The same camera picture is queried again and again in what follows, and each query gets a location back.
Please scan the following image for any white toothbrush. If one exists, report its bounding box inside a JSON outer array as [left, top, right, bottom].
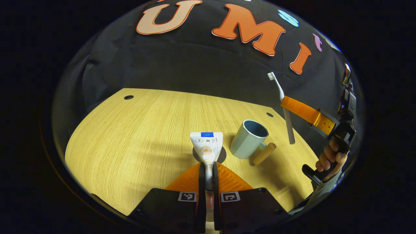
[[267, 72, 295, 145]]

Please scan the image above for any dark brown round coaster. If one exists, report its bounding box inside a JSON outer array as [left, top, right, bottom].
[[192, 146, 227, 164]]

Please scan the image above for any white toothpaste tube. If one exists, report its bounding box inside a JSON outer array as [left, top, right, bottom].
[[190, 132, 224, 212]]

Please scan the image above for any light blue cup wooden handle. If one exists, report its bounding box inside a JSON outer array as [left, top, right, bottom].
[[229, 120, 277, 165]]

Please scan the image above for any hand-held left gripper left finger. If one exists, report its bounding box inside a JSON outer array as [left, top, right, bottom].
[[128, 162, 206, 234]]

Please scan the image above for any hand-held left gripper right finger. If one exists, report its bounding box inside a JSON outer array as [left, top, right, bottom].
[[213, 162, 290, 233]]

